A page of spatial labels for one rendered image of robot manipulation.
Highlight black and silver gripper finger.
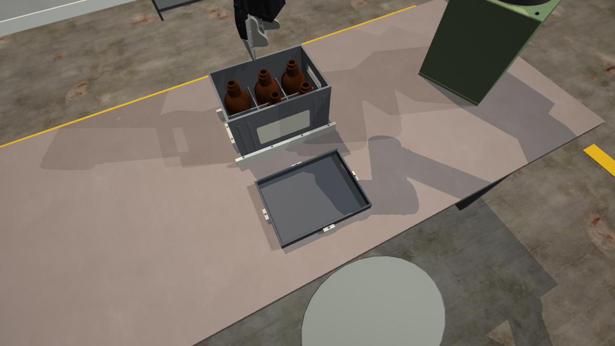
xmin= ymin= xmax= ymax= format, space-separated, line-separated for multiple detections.
xmin=234 ymin=0 xmax=269 ymax=61
xmin=254 ymin=16 xmax=280 ymax=36

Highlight dark grey divided crate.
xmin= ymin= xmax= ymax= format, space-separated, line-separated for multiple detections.
xmin=207 ymin=44 xmax=332 ymax=156

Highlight brown bottle with blue label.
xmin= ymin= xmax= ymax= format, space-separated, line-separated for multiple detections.
xmin=266 ymin=91 xmax=283 ymax=107

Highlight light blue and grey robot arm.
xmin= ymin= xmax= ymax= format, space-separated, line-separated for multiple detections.
xmin=499 ymin=0 xmax=551 ymax=6

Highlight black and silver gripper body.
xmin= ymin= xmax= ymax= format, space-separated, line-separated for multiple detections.
xmin=240 ymin=0 xmax=285 ymax=23

